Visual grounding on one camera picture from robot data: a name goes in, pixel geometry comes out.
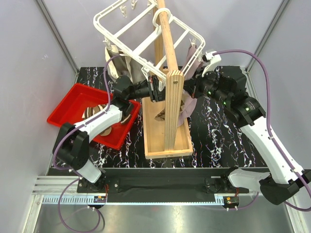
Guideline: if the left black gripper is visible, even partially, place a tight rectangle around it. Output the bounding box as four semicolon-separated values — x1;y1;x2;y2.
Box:
127;75;177;103

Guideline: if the white hanger clip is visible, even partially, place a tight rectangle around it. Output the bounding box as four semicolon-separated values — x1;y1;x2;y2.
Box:
157;77;166;92

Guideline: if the wooden stand with tray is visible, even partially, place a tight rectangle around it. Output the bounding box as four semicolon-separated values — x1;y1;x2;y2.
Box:
142;0;194;160

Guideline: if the black marble mat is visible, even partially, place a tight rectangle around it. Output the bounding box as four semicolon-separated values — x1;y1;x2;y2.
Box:
75;65;267;168

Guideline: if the white clip holding mauve sock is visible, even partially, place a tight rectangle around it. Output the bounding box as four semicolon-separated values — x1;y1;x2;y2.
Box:
190;38;197;49

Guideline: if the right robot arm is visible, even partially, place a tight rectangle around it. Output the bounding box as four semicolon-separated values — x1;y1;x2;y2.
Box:
191;66;311;205

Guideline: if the brown striped sock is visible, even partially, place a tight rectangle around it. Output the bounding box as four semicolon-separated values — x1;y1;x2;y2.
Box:
84;104;132;136

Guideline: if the purple cable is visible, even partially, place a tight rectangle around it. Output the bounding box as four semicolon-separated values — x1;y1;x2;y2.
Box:
52;54;127;233
201;49;311;211

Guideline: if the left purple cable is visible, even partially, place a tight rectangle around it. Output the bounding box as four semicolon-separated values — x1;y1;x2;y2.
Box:
52;54;127;233

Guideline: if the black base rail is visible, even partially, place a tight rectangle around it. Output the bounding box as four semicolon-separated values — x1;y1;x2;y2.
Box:
77;168;248;205

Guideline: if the red plastic tray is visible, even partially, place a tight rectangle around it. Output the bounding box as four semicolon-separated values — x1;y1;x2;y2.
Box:
47;83;141;150

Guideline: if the mauve sock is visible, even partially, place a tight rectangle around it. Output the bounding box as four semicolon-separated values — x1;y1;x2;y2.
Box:
177;45;203;127

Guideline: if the grey beige sock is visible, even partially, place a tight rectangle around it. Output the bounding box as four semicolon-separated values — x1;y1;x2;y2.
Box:
107;56;146;84

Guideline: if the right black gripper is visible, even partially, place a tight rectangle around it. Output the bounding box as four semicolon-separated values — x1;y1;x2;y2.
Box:
180;66;230;106

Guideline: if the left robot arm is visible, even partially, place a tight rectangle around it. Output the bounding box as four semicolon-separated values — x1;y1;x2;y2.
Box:
52;75;165;192

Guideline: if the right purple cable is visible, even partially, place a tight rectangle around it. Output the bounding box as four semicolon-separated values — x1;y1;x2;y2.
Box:
201;49;311;211

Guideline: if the brown argyle sock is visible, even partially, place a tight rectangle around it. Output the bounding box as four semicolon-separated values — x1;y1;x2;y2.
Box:
155;109;165;121

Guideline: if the white clip hanger frame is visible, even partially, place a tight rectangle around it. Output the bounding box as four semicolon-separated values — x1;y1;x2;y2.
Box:
93;0;206;79

